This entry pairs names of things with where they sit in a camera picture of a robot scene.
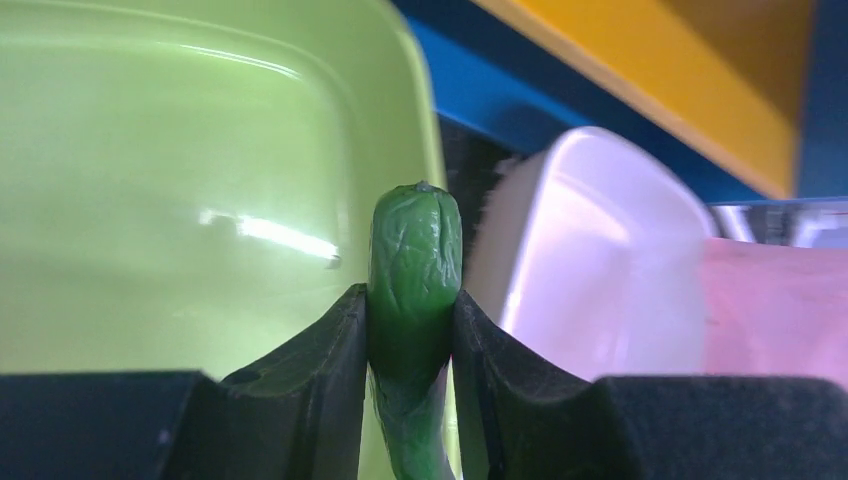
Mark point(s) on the green toy cucumber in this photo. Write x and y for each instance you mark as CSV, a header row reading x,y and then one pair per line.
x,y
414,278

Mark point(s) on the pink plastic grocery bag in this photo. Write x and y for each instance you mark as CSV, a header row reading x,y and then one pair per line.
x,y
775,310

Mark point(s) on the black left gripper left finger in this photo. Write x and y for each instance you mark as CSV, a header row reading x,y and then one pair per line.
x,y
295,413

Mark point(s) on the colourful wooden shelf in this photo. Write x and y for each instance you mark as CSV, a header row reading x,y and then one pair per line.
x,y
744,100

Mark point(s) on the green plastic tray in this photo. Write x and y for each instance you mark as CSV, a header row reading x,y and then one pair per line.
x,y
185,186

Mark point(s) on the white rectangular tray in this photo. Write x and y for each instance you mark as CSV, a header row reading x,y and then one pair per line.
x,y
589,254

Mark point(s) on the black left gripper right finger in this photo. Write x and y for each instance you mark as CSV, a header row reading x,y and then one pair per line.
x,y
522,417

